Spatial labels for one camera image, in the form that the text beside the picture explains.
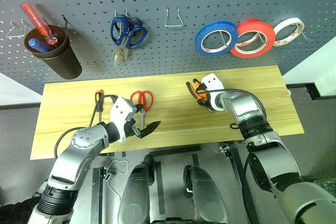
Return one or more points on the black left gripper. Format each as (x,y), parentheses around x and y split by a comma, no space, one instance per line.
(130,128)

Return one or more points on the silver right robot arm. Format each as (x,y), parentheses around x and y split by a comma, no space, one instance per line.
(265,140)

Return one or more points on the blue tape roll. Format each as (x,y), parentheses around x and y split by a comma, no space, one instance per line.
(210,28)

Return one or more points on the thin metal tape hook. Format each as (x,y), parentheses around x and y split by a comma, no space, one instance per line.
(302,33)

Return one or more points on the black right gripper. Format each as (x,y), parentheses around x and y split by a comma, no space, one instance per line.
(202,87)

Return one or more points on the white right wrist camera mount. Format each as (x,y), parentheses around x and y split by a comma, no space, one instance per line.
(213,81)

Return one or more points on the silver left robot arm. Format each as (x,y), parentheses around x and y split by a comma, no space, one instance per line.
(78,145)

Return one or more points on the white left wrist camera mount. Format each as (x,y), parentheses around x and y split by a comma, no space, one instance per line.
(120,108)

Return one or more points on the black cup holder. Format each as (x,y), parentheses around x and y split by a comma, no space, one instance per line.
(63,58)

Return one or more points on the blue marker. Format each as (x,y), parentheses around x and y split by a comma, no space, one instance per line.
(39,45)

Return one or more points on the white tape roll red print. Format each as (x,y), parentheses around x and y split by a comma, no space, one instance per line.
(282,26)

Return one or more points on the metal scissors hook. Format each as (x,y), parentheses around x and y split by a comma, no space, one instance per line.
(121,13)

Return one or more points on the dark cup hook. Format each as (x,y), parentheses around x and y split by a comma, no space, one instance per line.
(65,22)

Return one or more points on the dark rounded robot leg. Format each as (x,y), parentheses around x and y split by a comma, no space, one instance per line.
(207,195)
(135,192)

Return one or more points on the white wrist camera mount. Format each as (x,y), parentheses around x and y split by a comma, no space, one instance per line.
(213,81)
(120,108)

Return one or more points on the orange black pliers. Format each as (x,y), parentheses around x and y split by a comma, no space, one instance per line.
(202,100)

